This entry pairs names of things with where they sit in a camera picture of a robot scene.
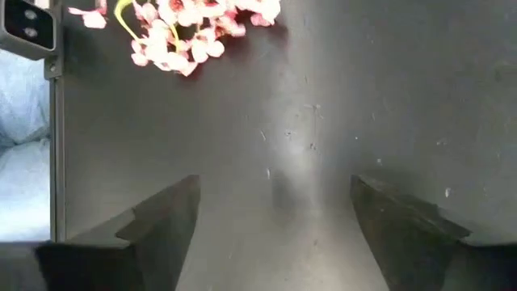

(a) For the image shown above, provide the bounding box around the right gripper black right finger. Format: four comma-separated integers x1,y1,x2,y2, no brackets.
349,173,517,291

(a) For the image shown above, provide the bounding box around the grey table-level camera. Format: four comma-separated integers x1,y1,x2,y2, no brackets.
0,0,57,61

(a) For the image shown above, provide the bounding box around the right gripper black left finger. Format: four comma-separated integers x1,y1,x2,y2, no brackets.
35,173,202,291

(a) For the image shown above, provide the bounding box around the black aluminium table frame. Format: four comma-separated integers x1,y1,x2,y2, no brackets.
43,0,68,244

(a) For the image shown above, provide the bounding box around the pink artificial flower bunch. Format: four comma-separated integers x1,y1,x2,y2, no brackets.
67,0,283,78

